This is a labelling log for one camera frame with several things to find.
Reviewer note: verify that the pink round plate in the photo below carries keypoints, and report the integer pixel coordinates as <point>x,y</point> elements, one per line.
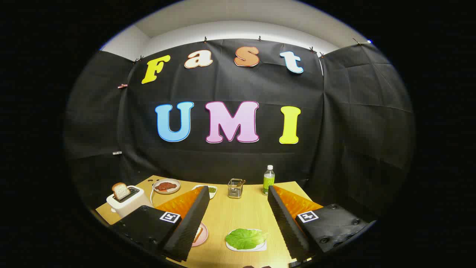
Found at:
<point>203,236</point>

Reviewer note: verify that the white divided dish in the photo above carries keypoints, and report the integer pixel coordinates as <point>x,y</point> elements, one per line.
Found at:
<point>214,195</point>

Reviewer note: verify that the brown meat piece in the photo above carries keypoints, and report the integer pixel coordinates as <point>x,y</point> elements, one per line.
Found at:
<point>165,185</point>

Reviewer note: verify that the bread slice under ham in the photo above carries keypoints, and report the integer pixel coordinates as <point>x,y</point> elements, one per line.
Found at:
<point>198,233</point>

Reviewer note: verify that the beige oval plate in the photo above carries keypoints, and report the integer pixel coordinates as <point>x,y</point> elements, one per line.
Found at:
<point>176,183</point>

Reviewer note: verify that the green label plastic bottle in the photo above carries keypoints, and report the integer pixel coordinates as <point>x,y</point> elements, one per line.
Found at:
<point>268,182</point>

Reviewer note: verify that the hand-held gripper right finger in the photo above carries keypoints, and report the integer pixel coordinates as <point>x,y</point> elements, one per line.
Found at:
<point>286,227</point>

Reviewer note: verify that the white square plate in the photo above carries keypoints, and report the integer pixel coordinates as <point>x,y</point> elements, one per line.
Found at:
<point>256,248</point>

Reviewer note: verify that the white toaster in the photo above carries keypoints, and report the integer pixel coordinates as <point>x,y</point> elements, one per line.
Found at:
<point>130,204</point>

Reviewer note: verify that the green lettuce leaf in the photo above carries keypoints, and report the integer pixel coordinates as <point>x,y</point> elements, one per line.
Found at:
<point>245,238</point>

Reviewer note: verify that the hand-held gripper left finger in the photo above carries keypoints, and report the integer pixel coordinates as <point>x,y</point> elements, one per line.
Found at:
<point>189,227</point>

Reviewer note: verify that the plain white bread slice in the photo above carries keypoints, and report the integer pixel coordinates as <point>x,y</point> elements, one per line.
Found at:
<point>121,190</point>

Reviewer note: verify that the black backdrop cloth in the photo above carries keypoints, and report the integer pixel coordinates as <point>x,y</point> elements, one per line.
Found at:
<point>241,163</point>

